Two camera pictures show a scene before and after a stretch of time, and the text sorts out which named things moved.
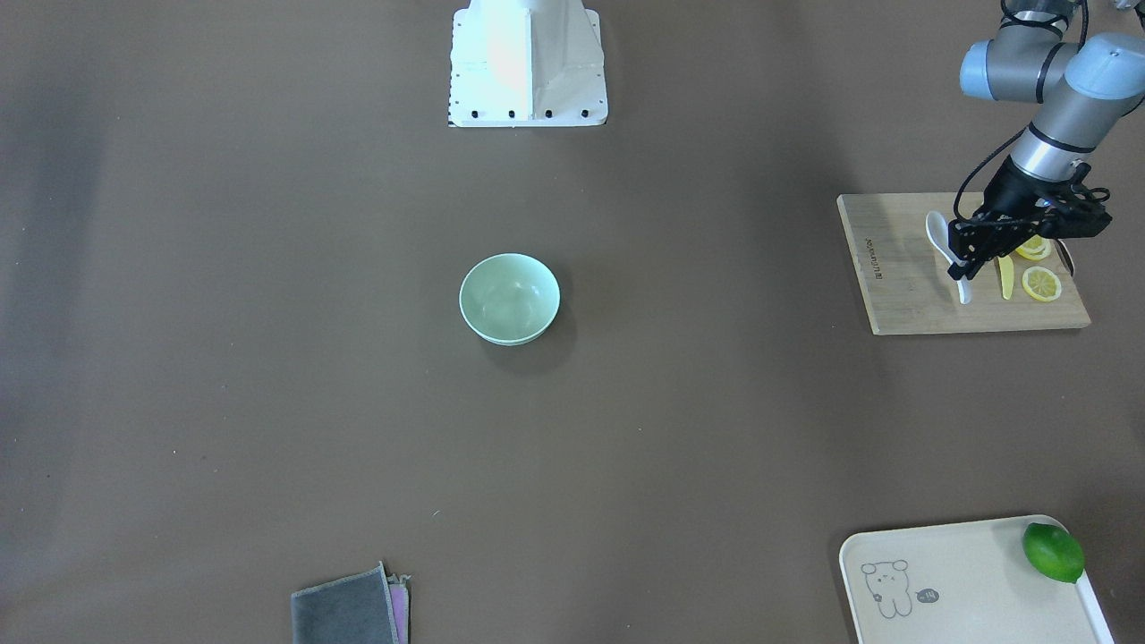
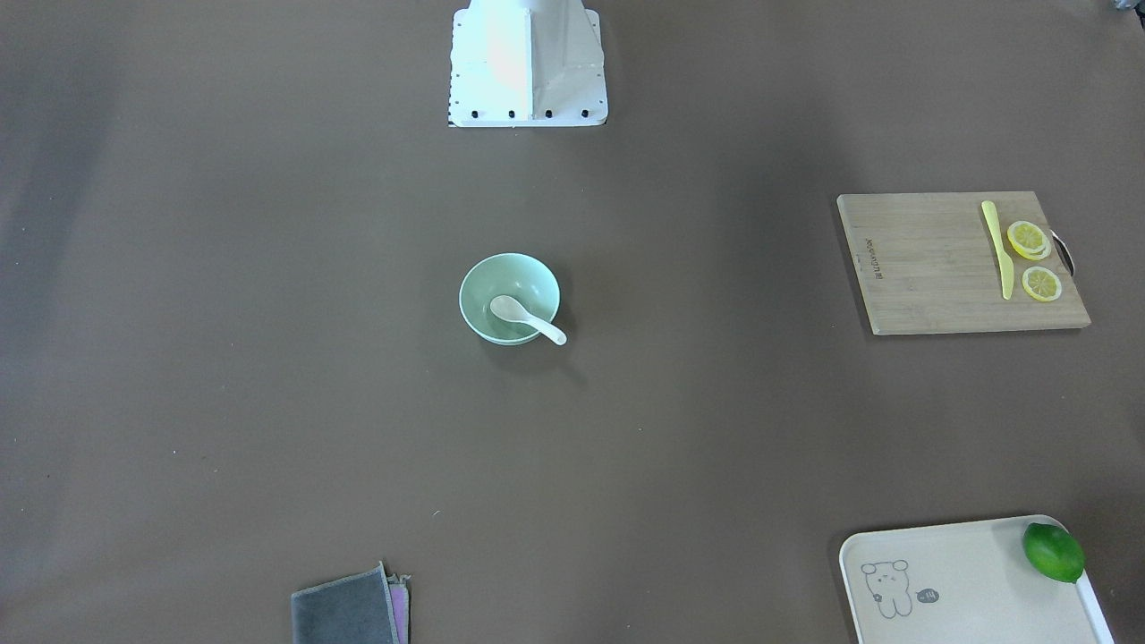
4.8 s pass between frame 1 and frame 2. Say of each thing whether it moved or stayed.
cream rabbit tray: stayed
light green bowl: stayed
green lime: stayed
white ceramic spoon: moved
